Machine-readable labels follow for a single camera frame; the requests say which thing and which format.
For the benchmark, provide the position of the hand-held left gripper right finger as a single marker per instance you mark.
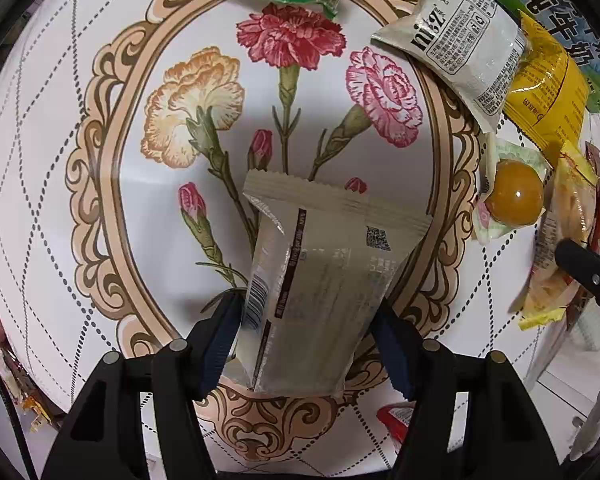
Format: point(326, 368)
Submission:
point(395, 355)

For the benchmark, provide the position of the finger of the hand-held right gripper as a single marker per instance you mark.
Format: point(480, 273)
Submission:
point(590, 272)

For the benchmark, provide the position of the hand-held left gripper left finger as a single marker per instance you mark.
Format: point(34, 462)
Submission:
point(220, 340)

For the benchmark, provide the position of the yellow biscuit packet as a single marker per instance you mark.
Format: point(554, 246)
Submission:
point(570, 200)

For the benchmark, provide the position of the beige snack packet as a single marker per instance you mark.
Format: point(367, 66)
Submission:
point(320, 280)

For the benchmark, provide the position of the egg yolk packet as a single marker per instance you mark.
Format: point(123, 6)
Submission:
point(515, 192)

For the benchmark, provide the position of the yellow snack packet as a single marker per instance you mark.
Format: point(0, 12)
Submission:
point(545, 90)

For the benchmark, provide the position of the white snack packet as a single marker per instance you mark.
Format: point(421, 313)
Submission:
point(460, 45)

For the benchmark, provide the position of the red packet white label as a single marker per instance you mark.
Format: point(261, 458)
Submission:
point(395, 417)

